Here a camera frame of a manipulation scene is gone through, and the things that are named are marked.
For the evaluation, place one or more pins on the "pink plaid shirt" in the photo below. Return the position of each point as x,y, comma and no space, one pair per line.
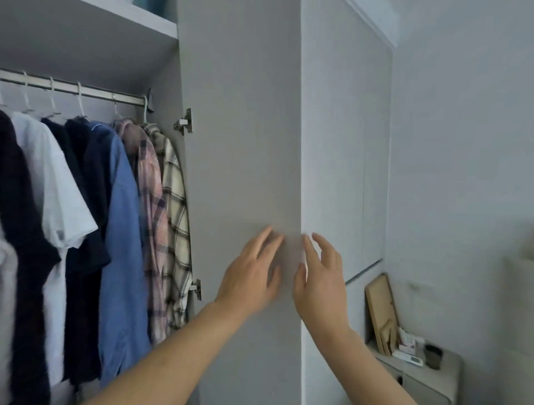
150,200

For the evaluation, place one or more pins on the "pale pink hanger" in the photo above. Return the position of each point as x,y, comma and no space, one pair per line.
97,124

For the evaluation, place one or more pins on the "black cup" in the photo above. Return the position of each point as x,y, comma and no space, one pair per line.
433,356

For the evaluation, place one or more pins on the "plain navy top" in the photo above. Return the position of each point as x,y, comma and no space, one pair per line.
25,271

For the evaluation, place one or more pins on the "navy Skechers tee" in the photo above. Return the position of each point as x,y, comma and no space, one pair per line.
94,167

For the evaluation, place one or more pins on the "person's left forearm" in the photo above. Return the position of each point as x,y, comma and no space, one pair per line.
167,363

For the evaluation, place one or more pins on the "navy Vacation logo t-shirt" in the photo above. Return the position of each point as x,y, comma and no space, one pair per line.
79,313

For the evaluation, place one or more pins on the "white plastic hanger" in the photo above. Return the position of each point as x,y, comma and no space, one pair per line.
117,110

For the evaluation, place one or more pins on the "light green hanger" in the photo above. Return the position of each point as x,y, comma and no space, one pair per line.
144,110

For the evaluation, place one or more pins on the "light blue folded fabric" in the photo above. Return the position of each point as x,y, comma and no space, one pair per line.
152,6

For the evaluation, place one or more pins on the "person's right hand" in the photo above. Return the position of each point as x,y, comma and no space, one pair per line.
321,292

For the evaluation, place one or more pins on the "blue denim shirt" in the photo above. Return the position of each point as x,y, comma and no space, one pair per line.
121,271

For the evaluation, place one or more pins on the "tissue packet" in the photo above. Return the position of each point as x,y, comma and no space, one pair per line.
406,348

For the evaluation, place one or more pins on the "metal door hinge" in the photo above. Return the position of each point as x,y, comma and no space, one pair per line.
184,123
195,288

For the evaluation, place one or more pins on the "cream plaid shirt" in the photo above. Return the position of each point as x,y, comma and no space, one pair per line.
175,217

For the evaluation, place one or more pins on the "grey sweater red stitching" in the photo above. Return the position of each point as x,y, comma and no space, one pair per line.
6,313

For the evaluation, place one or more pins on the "white zip polo shirt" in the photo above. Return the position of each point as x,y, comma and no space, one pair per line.
54,200

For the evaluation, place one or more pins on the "person's left hand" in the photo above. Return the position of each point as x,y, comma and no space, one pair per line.
252,279

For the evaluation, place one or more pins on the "brown wooden board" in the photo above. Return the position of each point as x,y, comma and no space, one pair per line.
381,308

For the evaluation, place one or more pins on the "metal wardrobe rail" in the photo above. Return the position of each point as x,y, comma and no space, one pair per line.
75,89

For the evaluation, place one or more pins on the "white wardrobe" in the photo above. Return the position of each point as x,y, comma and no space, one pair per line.
242,125

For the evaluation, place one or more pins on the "person's right forearm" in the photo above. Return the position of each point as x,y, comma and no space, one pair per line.
359,371

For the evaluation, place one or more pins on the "beige nightstand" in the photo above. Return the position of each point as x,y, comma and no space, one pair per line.
425,379

